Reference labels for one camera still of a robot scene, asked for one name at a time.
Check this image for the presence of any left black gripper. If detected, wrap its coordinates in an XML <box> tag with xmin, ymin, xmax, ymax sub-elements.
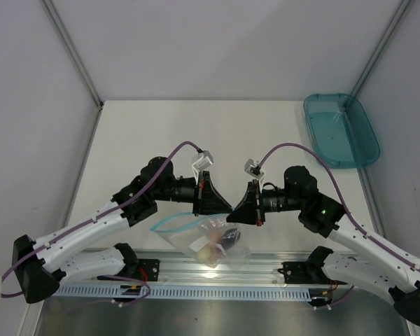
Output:
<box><xmin>153</xmin><ymin>171</ymin><xmax>232</xmax><ymax>216</ymax></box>

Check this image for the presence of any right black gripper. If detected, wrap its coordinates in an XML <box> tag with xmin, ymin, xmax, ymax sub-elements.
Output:
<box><xmin>226</xmin><ymin>179</ymin><xmax>304</xmax><ymax>227</ymax></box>

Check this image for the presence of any purple eggplant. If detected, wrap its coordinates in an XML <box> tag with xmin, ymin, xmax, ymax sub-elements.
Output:
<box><xmin>219</xmin><ymin>228</ymin><xmax>241</xmax><ymax>249</ymax></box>

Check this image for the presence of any clear zip top bag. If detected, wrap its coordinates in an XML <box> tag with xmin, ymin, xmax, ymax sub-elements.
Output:
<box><xmin>150</xmin><ymin>212</ymin><xmax>251</xmax><ymax>270</ymax></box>

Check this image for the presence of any cream white egg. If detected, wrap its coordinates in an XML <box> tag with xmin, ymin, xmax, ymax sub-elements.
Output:
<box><xmin>196</xmin><ymin>245</ymin><xmax>217</xmax><ymax>265</ymax></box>

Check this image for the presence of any pink egg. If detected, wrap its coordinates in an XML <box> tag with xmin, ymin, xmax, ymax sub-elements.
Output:
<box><xmin>209</xmin><ymin>231</ymin><xmax>225</xmax><ymax>244</ymax></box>

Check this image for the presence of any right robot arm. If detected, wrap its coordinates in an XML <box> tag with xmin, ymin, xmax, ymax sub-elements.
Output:
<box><xmin>227</xmin><ymin>166</ymin><xmax>420</xmax><ymax>327</ymax></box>

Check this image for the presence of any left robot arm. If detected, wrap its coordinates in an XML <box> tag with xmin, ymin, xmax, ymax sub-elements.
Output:
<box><xmin>12</xmin><ymin>157</ymin><xmax>232</xmax><ymax>304</ymax></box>

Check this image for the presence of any teal plastic bin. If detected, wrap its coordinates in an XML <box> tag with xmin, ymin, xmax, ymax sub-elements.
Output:
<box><xmin>303</xmin><ymin>93</ymin><xmax>381</xmax><ymax>169</ymax></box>

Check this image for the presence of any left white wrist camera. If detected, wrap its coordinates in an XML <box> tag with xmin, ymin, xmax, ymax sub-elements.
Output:
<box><xmin>191</xmin><ymin>150</ymin><xmax>214</xmax><ymax>183</ymax></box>

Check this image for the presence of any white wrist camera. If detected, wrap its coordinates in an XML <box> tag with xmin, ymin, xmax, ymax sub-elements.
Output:
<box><xmin>244</xmin><ymin>158</ymin><xmax>265</xmax><ymax>189</ymax></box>
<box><xmin>191</xmin><ymin>150</ymin><xmax>214</xmax><ymax>183</ymax></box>

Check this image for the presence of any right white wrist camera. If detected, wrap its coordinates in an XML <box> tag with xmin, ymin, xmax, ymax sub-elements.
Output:
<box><xmin>244</xmin><ymin>158</ymin><xmax>265</xmax><ymax>189</ymax></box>

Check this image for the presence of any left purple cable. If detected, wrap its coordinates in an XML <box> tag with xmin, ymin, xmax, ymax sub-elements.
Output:
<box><xmin>0</xmin><ymin>141</ymin><xmax>204</xmax><ymax>311</ymax></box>

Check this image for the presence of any purple cable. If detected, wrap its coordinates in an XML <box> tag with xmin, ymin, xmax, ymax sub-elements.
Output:
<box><xmin>0</xmin><ymin>141</ymin><xmax>204</xmax><ymax>311</ymax></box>
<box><xmin>251</xmin><ymin>142</ymin><xmax>420</xmax><ymax>312</ymax></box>

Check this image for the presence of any aluminium rail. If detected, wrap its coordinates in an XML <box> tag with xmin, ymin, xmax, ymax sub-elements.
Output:
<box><xmin>33</xmin><ymin>248</ymin><xmax>389</xmax><ymax>284</ymax></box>

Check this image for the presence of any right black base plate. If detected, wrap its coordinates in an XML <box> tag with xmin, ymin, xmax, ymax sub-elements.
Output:
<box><xmin>277</xmin><ymin>261</ymin><xmax>330</xmax><ymax>284</ymax></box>

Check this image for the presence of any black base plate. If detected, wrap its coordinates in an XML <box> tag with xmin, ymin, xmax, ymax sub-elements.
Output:
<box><xmin>277</xmin><ymin>261</ymin><xmax>330</xmax><ymax>284</ymax></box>
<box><xmin>116</xmin><ymin>259</ymin><xmax>160</xmax><ymax>282</ymax></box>

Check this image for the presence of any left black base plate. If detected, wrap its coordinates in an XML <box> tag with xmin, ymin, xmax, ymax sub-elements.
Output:
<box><xmin>116</xmin><ymin>259</ymin><xmax>160</xmax><ymax>282</ymax></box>

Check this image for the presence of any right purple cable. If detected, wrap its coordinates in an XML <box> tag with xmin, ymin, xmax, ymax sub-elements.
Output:
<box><xmin>251</xmin><ymin>142</ymin><xmax>420</xmax><ymax>312</ymax></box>

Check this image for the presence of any white slotted cable duct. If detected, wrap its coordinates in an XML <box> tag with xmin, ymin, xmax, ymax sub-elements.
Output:
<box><xmin>55</xmin><ymin>283</ymin><xmax>312</xmax><ymax>302</ymax></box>

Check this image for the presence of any left aluminium frame post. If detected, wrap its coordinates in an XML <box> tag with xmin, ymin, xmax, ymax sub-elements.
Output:
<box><xmin>39</xmin><ymin>0</ymin><xmax>103</xmax><ymax>110</ymax></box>

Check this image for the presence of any aluminium frame post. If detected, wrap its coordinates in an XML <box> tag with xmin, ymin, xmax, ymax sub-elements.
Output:
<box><xmin>39</xmin><ymin>0</ymin><xmax>103</xmax><ymax>110</ymax></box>
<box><xmin>350</xmin><ymin>0</ymin><xmax>416</xmax><ymax>97</ymax></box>

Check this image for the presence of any right aluminium frame post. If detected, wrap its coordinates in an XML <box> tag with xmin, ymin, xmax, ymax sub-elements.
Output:
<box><xmin>350</xmin><ymin>0</ymin><xmax>416</xmax><ymax>97</ymax></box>

